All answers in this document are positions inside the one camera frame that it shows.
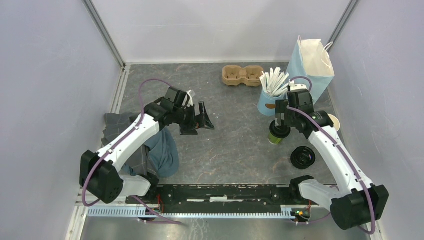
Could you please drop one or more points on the white wrapped straws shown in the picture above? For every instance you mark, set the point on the white wrapped straws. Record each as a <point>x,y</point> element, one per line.
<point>275,82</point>

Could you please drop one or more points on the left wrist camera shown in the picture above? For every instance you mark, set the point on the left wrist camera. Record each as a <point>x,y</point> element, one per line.
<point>190,98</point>

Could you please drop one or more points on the stack of black lids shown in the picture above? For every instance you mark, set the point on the stack of black lids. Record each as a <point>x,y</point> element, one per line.
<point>302,157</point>

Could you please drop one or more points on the light blue paper bag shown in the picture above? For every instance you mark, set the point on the light blue paper bag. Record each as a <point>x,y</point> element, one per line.
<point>310,59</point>

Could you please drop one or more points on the blue straw holder cup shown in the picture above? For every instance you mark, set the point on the blue straw holder cup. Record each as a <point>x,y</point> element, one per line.
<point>264,103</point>

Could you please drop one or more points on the grey checked cloth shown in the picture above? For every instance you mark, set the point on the grey checked cloth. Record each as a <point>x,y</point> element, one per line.
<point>114,127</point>

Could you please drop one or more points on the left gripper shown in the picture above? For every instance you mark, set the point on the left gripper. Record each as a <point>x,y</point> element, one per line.
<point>190,129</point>

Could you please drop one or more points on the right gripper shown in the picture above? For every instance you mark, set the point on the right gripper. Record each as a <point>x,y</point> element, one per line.
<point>281,107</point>

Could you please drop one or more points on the brown cardboard cup carrier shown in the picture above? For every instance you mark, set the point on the brown cardboard cup carrier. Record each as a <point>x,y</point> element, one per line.
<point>234,75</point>

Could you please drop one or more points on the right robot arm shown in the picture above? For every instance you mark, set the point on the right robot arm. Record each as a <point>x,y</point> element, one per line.
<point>356,201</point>

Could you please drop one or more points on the stack of green paper cups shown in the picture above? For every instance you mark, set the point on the stack of green paper cups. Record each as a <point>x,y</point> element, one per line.
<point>336,122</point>

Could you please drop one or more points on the black plastic cup lid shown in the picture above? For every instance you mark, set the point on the black plastic cup lid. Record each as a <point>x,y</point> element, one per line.
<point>279,132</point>

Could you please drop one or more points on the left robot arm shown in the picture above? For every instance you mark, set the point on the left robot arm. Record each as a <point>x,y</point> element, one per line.
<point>99,171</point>

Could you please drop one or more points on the blue cloth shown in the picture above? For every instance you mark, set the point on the blue cloth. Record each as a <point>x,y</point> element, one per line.
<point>157,156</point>

